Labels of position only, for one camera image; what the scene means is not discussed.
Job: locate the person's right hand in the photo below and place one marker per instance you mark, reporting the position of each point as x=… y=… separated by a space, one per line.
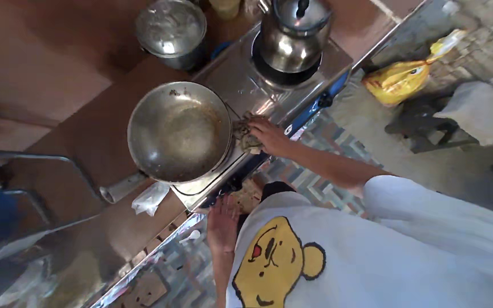
x=275 y=140

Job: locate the yellow plastic bag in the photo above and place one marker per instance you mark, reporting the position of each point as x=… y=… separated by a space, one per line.
x=398 y=81

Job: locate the yellow container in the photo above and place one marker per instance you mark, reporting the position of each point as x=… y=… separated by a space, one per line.
x=226 y=7

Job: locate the person's right forearm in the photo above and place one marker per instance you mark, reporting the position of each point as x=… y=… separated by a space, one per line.
x=332 y=164

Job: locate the person's left forearm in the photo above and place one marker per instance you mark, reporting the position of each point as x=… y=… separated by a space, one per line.
x=224 y=273

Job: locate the person's body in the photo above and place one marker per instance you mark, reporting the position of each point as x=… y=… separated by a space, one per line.
x=357 y=244

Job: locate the silver pot lid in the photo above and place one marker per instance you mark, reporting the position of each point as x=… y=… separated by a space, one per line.
x=171 y=25

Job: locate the brown grey cloth rag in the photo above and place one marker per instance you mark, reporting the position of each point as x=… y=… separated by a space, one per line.
x=244 y=136

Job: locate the person's right fingers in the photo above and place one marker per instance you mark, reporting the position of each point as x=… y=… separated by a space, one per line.
x=258 y=125

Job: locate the steel kettle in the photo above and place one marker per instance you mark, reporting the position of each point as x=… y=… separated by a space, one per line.
x=291 y=47

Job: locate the shiny foil edge strip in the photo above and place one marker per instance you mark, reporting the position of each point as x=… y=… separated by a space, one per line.
x=133 y=278

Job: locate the light grey cloth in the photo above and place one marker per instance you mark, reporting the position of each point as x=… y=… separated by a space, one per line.
x=482 y=109

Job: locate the steel gas stove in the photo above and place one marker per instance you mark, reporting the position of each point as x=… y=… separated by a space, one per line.
x=233 y=92

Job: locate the brown cardboard piece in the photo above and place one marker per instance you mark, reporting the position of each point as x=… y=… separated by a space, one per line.
x=148 y=291

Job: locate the grey metal tube frame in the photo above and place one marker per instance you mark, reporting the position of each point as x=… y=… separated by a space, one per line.
x=69 y=159

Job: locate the person's left fingers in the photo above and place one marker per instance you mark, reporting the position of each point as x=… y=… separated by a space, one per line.
x=224 y=205

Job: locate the clear plastic bag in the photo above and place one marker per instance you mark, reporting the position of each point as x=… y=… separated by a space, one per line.
x=151 y=199

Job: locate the blue round object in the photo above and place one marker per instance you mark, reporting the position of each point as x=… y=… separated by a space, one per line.
x=220 y=50

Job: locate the person's left hand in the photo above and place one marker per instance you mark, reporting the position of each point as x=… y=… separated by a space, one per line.
x=222 y=231

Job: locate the dark grey stool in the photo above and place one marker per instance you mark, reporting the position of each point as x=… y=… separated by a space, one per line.
x=420 y=119

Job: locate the silver cooking pot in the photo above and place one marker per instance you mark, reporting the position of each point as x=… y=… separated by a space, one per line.
x=186 y=60

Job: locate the large silver wok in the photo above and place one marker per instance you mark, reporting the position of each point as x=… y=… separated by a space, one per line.
x=182 y=134

